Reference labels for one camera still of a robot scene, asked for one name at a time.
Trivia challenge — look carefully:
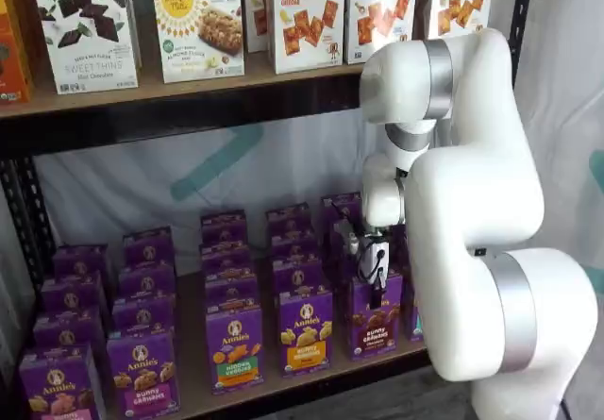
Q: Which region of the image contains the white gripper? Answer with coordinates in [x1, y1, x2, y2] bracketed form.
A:
[347, 230, 393, 311]

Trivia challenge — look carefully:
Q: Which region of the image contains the purple Annie's box brown patch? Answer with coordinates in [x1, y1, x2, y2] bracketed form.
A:
[347, 272, 405, 363]

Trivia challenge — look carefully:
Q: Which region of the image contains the purple Annie's box teal patch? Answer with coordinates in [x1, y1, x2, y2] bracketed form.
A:
[400, 272, 425, 342]

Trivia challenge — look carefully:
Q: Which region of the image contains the purple Annie's box yellow patch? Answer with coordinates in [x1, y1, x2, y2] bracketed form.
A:
[277, 289, 335, 379]

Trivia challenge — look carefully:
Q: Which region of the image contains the purple Annie's box green patch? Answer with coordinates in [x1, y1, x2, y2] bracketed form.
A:
[205, 305, 265, 396]

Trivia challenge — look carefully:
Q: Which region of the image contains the wooden shelf board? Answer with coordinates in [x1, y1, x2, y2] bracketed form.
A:
[0, 37, 378, 120]
[96, 257, 429, 420]

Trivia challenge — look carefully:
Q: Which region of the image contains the purple Annie's box pink patch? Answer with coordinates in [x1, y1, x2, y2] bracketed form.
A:
[18, 343, 102, 420]
[106, 328, 180, 415]

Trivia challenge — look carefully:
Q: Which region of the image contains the blue pretzel crackers box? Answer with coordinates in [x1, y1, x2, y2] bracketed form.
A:
[344, 0, 420, 66]

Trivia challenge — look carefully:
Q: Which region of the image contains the red pretzel crackers cheddar box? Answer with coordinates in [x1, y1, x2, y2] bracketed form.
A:
[269, 0, 346, 76]

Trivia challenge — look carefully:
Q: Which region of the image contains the brown pretzel crackers box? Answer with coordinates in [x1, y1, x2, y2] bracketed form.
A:
[426, 0, 497, 42]

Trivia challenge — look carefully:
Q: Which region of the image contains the Simple Mills almond bars box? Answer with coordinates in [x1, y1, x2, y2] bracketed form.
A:
[152, 0, 246, 84]

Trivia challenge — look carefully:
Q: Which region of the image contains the white Sweet Thins box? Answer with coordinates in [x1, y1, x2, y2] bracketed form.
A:
[27, 0, 142, 96]

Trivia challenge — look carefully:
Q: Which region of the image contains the orange snack box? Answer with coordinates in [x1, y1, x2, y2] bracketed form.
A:
[0, 0, 35, 106]

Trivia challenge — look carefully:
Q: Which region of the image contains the white sheet with teal marks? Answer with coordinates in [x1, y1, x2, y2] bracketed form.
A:
[0, 0, 604, 420]

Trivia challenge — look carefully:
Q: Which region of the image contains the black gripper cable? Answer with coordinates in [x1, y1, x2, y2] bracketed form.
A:
[356, 244, 385, 283]

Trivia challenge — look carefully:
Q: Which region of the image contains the black metal shelf frame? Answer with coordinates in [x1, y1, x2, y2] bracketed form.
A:
[0, 0, 537, 420]

